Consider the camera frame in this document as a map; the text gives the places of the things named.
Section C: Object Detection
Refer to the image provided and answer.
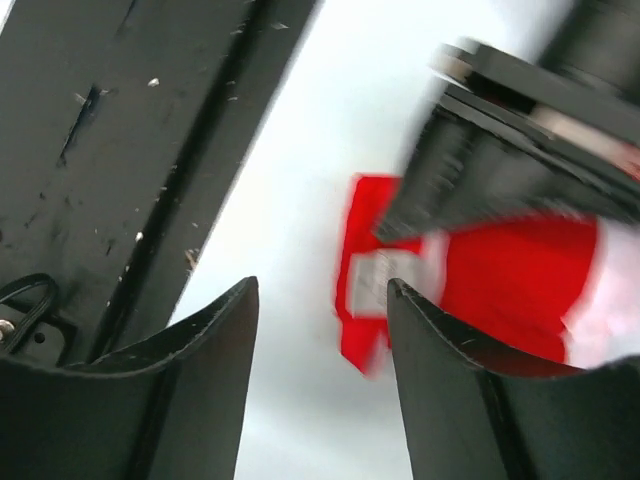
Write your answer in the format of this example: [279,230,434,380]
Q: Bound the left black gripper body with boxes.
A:
[375,1,639,242]

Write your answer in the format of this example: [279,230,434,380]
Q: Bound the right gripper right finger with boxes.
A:
[387,279,639,480]

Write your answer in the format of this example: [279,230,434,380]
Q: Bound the red underwear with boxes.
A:
[333,173,640,379]

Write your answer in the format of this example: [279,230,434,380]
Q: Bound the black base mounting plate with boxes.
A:
[1,0,314,364]

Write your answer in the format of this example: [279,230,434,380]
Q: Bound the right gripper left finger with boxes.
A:
[1,277,259,479]

